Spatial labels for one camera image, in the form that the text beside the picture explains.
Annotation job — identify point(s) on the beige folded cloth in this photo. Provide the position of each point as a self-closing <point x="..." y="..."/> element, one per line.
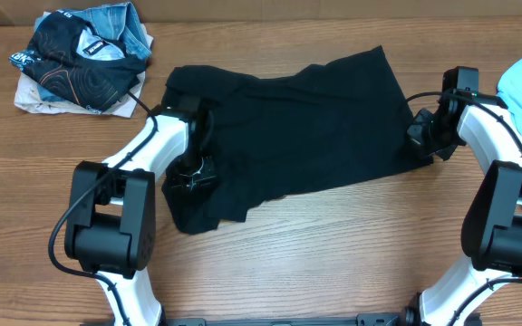
<point x="32" y="97"/>

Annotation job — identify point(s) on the folded blue jeans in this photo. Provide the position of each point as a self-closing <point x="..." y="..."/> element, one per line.
<point x="107" y="36"/>

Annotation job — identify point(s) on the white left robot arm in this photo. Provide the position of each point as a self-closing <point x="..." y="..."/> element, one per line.
<point x="110" y="223"/>

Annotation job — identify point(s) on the black t-shirt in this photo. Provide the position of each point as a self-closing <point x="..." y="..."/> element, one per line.
<point x="327" y="126"/>

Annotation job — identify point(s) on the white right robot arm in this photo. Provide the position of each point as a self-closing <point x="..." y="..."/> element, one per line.
<point x="491" y="233"/>

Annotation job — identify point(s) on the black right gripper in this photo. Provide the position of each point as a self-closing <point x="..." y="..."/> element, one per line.
<point x="444" y="151"/>

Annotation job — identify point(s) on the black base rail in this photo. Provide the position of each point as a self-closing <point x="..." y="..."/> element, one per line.
<point x="363" y="319"/>

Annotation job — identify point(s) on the black patterned folded shirt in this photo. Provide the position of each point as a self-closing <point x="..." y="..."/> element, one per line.
<point x="91" y="88"/>

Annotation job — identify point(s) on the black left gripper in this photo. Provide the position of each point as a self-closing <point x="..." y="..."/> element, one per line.
<point x="184" y="185"/>

